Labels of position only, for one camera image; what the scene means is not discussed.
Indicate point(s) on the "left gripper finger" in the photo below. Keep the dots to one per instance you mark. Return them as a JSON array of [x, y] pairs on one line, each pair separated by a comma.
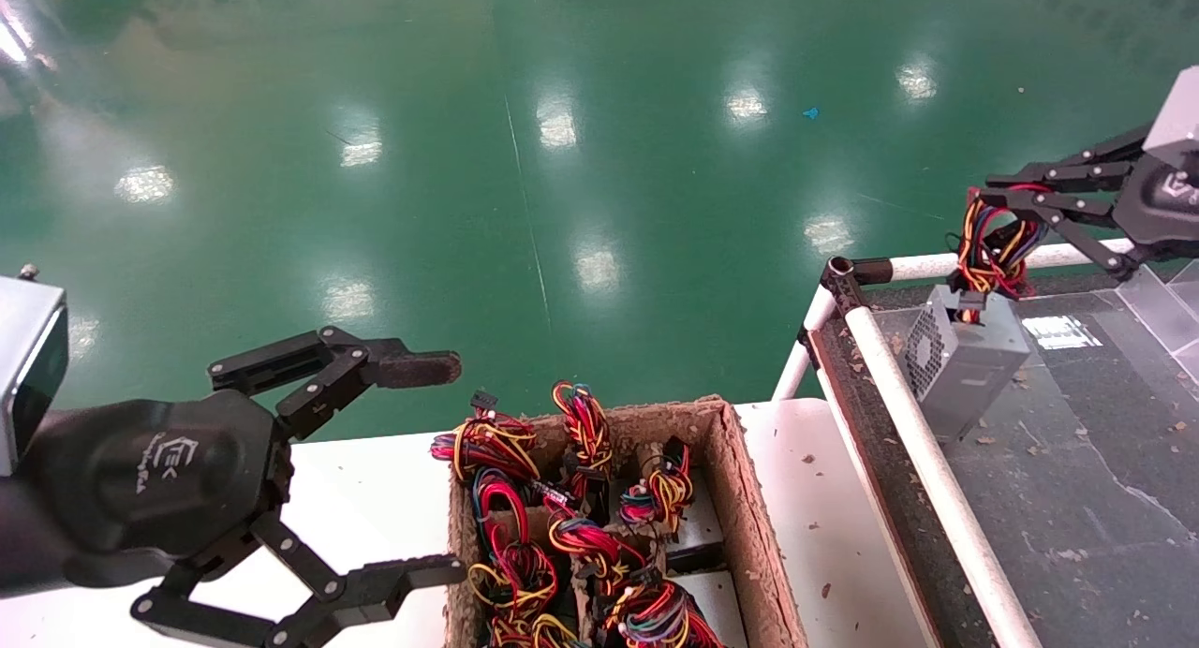
[[407, 575], [417, 369]]

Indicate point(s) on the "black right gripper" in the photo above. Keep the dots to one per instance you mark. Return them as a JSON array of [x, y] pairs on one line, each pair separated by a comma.
[[1166, 208]]

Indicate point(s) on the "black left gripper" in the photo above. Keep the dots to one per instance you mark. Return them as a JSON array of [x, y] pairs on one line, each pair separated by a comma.
[[140, 479]]

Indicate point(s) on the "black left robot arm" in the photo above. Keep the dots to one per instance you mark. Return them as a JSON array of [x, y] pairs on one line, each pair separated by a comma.
[[19, 545]]

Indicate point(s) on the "white printed label sticker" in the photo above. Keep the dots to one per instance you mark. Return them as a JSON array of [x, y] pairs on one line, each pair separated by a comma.
[[1060, 331]]

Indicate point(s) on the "clear acrylic divider tray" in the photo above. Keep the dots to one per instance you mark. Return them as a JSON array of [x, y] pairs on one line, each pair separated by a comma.
[[1077, 498]]

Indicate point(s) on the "brown fibre cardboard box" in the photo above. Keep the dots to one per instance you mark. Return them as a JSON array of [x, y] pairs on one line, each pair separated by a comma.
[[745, 498]]

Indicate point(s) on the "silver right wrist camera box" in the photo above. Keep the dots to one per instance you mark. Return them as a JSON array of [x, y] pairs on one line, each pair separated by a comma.
[[1178, 114]]

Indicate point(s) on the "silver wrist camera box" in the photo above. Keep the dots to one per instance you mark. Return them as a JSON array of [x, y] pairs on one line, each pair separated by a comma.
[[1178, 114], [23, 348]]

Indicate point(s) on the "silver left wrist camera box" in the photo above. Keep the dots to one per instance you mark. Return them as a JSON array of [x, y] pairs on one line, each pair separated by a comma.
[[23, 348]]

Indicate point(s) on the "white pipe rack frame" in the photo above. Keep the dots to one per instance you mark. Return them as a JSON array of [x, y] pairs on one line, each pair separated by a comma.
[[927, 451]]

